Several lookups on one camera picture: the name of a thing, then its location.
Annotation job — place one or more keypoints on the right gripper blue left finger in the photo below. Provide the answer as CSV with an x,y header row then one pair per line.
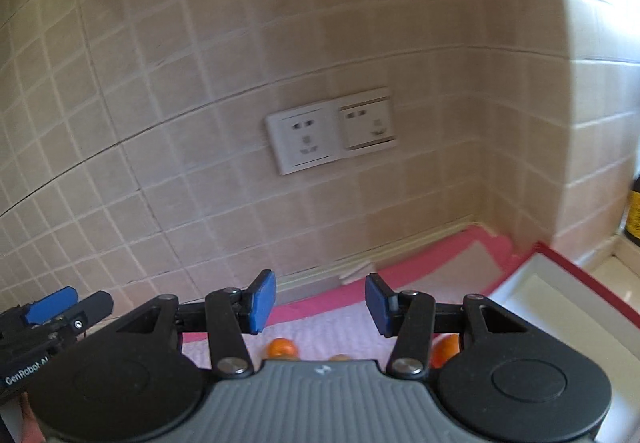
x,y
225,316

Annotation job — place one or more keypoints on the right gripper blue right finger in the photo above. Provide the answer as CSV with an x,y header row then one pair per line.
x,y
413,319

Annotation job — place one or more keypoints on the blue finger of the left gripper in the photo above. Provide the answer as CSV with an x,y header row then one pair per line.
x,y
50,305
90,311

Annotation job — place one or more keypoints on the small mandarin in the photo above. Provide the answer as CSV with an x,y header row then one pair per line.
x,y
444,349

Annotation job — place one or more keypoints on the tiny orange kumquat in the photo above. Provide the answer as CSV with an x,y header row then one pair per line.
x,y
340,358

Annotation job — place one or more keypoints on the person's left hand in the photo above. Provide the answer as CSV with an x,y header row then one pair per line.
x,y
31,432

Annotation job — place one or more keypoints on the white paper scrap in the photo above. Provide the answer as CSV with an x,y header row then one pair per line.
x,y
355,273

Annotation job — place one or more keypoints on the white quilted pink-edged mat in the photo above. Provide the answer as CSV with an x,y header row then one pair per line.
x,y
338,322

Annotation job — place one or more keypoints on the red cardboard box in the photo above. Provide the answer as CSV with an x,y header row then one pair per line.
x,y
563,300

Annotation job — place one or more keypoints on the dark soy sauce bottle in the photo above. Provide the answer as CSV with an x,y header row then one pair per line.
x,y
632,223

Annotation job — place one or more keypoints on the white wall socket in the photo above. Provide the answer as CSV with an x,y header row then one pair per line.
x,y
304,137
366,120

